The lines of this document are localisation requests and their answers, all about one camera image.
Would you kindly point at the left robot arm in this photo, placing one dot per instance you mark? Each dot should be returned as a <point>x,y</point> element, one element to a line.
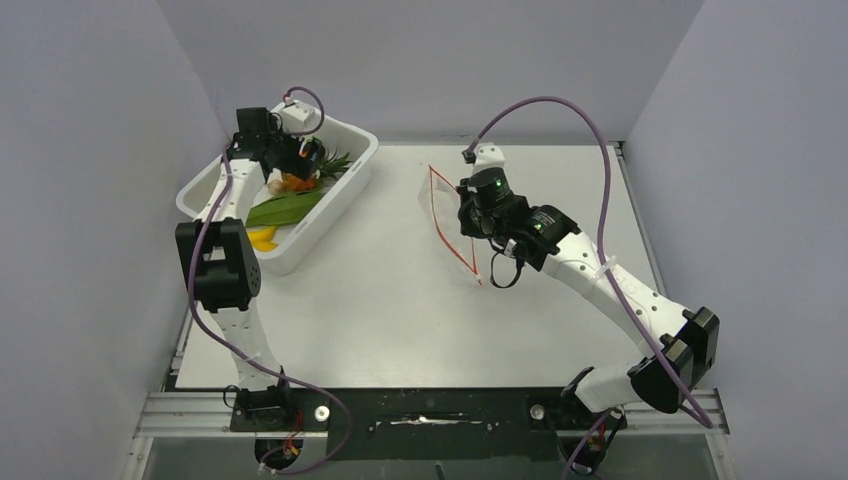
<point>222,273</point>

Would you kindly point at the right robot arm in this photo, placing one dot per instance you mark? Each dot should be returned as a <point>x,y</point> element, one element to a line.
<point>678,345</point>

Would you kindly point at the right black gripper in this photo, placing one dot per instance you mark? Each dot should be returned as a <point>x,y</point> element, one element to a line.
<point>465,199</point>

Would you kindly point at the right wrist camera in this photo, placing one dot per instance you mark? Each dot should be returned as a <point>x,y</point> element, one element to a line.
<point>487,155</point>

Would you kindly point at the garlic toy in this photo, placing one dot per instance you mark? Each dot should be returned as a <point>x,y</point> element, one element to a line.
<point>276,187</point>

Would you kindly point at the white plastic bin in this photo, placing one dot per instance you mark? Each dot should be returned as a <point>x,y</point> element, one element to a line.
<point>343,177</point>

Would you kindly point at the clear zip top bag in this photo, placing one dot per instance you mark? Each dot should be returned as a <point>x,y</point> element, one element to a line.
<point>455,254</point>

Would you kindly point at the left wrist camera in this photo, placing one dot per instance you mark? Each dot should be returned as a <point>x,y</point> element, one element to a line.
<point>297,117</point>

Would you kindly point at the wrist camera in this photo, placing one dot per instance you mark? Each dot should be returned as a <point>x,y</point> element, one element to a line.
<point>297,117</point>
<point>487,155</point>

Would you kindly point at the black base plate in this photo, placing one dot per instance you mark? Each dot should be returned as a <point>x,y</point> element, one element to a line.
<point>538,424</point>

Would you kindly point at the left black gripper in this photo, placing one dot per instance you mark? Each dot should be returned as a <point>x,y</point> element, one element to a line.
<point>297,164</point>

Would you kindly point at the yellow toy banana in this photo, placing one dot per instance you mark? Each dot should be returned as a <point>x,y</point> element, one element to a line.
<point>263,239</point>

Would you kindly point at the green toy vegetable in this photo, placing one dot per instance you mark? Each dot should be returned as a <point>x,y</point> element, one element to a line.
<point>283,210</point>

